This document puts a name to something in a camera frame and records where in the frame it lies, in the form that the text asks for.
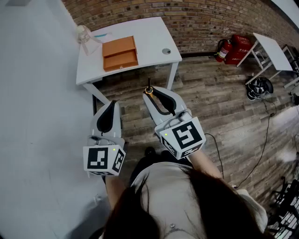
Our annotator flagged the person's grey shirt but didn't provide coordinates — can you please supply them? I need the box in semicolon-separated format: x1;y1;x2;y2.
130;162;269;239

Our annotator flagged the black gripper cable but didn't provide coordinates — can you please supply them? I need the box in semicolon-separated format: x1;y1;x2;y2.
204;133;225;179

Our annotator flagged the clear bottle with pale cap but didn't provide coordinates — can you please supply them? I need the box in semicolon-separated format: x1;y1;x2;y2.
76;25;92;44

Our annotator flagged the red fire extinguisher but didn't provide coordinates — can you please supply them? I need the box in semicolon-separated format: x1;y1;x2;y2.
214;39;233;63

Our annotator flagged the orange storage box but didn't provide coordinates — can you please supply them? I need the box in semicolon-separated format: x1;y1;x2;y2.
102;35;139;72

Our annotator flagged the black bundle of gear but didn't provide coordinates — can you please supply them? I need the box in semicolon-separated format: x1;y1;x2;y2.
245;76;274;102

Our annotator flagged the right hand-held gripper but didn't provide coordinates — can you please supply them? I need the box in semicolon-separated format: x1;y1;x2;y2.
142;86;206;161

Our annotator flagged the red fire extinguisher cabinet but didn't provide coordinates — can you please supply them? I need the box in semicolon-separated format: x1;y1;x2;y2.
224;34;253;65

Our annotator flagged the white table with white frame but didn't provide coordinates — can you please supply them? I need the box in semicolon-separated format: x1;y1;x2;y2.
235;32;299;89

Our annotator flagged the clear bottle with pink strap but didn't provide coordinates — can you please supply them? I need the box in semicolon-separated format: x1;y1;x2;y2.
80;32;104;56

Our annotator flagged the black office chair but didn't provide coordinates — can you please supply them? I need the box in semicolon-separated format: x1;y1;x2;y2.
267;176;299;239

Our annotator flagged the black floor cable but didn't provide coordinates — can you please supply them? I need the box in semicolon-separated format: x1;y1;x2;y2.
235;99;278;189

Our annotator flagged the white table with cable grommet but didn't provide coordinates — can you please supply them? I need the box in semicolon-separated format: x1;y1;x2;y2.
76;16;183;112

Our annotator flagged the person's black shoe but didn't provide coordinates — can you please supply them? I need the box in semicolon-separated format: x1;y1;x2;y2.
144;146;157;158
160;150;178;162

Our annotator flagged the person's right forearm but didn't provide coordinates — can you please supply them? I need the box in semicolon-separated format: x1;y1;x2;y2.
187;149;223;180

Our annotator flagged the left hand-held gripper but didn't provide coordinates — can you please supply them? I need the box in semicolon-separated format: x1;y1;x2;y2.
83;100;126;176

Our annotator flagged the person's left forearm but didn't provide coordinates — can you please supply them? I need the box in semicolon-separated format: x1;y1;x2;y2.
104;175;128;211

